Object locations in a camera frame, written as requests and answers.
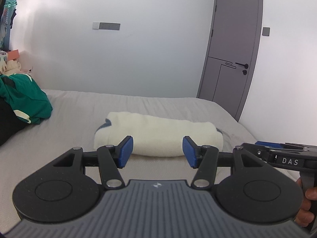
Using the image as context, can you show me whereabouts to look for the cream blue striped sweater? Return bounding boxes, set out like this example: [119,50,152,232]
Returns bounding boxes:
[94,112,223,157]

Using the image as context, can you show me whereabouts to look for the hanging clothes rack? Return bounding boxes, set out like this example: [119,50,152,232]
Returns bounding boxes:
[1,0,17,51]

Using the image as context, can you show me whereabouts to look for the person right hand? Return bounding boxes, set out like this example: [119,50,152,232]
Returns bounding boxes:
[295,187,317,227]

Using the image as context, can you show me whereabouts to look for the grey bed cover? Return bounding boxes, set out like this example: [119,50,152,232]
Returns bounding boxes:
[1,90,256,233]

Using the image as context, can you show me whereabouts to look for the green garment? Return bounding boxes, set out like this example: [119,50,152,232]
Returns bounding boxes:
[1,74,53,124]

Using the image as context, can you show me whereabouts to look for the black garment pile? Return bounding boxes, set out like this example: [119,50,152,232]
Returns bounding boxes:
[0,98,27,146]

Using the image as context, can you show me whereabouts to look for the grey wardrobe door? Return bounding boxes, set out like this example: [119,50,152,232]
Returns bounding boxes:
[197,0,263,120]

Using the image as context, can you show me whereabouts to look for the orange box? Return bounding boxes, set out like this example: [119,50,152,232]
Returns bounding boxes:
[7,49,20,61]

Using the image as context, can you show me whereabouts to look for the grey wall light switch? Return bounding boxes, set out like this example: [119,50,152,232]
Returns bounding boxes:
[262,27,270,36]

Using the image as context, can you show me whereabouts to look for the grey wall panel switch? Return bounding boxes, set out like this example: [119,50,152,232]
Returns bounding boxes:
[92,22,120,31]

